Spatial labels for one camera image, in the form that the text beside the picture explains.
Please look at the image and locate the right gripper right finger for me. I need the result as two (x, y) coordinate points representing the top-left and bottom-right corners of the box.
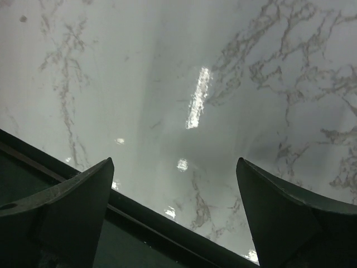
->
(236, 157), (356, 267)

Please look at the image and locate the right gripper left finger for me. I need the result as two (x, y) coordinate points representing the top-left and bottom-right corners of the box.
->
(1, 158), (114, 267)

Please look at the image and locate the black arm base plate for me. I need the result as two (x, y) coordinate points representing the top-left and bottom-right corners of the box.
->
(1, 131), (254, 267)

